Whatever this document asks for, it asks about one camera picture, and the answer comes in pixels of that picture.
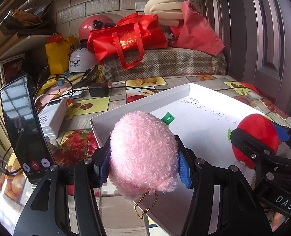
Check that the brown panel door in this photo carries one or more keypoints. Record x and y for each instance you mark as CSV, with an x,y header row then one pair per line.
x,y
257,39

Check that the cream foam roll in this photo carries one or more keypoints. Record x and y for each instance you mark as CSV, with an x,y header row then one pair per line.
x,y
168,11

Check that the white power bank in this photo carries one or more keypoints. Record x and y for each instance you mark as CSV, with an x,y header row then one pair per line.
x,y
51,117

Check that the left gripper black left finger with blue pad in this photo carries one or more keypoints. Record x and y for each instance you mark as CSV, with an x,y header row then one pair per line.
x,y
46,212

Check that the yellow shopping bag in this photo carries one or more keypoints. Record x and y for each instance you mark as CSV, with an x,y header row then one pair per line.
x,y
58,50

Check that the plaid covered bench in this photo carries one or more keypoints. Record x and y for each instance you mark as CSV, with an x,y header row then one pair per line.
x,y
164,63

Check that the red tomato plush toy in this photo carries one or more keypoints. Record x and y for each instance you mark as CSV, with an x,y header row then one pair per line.
x,y
259,128

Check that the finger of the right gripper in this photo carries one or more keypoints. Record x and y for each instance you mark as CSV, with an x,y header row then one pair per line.
x,y
250,150
289,133

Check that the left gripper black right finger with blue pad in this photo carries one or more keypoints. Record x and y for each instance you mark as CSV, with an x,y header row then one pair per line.
x,y
240,211

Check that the black power adapter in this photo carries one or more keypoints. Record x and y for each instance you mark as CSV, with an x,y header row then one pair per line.
x,y
99,90

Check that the white shallow cardboard box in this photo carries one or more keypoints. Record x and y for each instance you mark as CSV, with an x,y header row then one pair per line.
x,y
202,120

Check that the white helmet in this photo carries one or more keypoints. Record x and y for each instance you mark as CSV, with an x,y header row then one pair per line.
x,y
81,60

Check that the red helmet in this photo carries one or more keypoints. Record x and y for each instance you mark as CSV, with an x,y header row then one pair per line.
x,y
92,23

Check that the black smartphone on stand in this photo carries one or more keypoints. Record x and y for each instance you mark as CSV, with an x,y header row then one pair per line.
x,y
24,129

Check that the pink fluffy plush ball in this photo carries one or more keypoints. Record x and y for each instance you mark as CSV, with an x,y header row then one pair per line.
x,y
144,155

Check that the red crumpled nonwoven bag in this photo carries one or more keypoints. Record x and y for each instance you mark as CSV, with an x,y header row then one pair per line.
x,y
195,33

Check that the red tote bag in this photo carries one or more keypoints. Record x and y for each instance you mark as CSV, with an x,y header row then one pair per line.
x,y
133,33

